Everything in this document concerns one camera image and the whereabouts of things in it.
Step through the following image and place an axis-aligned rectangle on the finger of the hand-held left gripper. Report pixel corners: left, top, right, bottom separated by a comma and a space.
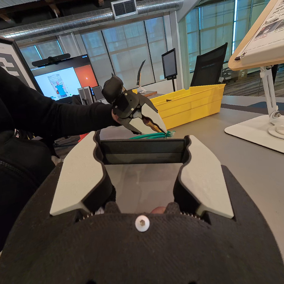
129, 119, 163, 135
139, 94, 167, 133

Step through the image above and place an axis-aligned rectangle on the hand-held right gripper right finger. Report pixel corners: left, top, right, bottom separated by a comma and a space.
174, 135, 234, 219

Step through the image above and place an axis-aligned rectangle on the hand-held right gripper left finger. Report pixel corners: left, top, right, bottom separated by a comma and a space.
50, 131, 116, 217

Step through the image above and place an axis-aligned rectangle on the green ethernet cable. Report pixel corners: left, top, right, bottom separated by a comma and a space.
129, 130, 176, 140

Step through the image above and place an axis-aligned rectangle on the black box device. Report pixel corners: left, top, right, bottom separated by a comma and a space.
98, 138, 186, 165

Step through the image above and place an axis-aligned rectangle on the yellow plastic bin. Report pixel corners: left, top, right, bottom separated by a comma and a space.
132, 84, 226, 130

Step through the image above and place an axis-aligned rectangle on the person's left forearm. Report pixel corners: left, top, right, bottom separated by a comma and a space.
22, 78, 116, 137

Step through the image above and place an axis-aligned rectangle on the person's left hand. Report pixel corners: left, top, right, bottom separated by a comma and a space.
111, 109, 122, 126

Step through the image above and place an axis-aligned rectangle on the grey computer case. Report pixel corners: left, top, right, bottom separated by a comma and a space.
78, 87, 92, 105

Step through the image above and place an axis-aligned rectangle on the black monitor on stand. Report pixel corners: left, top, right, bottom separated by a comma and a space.
161, 48, 178, 91

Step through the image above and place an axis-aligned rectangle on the person's dark clothed body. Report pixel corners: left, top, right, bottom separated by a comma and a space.
0, 67, 56, 251

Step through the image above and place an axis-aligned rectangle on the white board stand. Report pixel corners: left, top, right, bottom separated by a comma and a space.
225, 65, 284, 153

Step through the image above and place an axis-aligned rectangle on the black mesh office chair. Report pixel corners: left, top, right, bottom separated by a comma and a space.
190, 42, 228, 87

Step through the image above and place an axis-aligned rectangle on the black video conference bar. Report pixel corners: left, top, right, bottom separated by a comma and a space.
32, 53, 71, 67

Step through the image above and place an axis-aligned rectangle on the white ceiling air vent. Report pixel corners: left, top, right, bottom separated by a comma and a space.
111, 0, 138, 19

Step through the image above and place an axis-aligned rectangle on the black framed sign panel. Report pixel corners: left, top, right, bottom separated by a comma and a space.
0, 37, 43, 95

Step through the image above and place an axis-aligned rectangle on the tilted wooden board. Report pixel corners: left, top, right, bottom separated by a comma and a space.
228, 0, 284, 71

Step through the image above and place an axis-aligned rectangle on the white printed panel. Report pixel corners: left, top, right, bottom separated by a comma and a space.
235, 0, 284, 66

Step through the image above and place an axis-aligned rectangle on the wall television screen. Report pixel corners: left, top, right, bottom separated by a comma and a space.
30, 54, 99, 101

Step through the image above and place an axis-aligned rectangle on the silver ventilation duct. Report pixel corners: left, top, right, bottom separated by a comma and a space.
0, 0, 184, 41

